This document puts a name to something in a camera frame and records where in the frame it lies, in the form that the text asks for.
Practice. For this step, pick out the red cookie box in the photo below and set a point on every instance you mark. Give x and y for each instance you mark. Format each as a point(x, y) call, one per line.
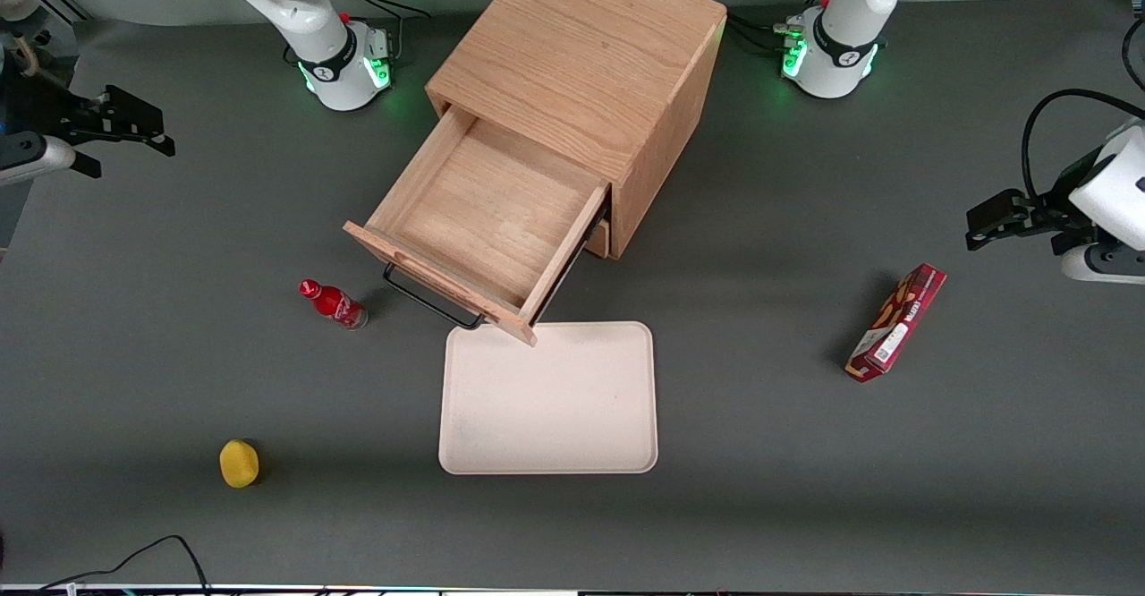
point(896, 320)

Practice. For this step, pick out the yellow lemon toy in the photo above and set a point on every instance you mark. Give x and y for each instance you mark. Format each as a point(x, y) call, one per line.
point(239, 464)

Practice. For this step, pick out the wooden drawer with tray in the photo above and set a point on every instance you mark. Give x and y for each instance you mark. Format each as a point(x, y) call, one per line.
point(501, 211)

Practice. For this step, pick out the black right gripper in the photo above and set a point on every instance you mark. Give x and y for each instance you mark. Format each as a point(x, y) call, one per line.
point(38, 109)

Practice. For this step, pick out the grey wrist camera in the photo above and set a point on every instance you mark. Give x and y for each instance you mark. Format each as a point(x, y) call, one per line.
point(1105, 263)
point(36, 156)

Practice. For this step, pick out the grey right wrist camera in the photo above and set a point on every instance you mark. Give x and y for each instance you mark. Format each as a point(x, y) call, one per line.
point(36, 156)

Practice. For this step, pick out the cream plastic tray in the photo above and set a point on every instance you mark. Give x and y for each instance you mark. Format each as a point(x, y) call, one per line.
point(547, 399)

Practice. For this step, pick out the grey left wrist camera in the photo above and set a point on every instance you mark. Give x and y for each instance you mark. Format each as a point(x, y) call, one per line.
point(1105, 263)

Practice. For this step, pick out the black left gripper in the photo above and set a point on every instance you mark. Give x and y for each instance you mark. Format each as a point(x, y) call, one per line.
point(1064, 195)

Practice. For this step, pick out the wooden drawer cabinet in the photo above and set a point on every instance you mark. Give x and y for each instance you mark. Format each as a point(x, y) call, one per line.
point(581, 50)

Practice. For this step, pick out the small red soda bottle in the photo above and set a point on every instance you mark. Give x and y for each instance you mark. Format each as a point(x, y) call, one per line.
point(333, 303)

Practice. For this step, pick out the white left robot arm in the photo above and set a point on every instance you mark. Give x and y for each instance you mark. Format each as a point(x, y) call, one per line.
point(845, 50)

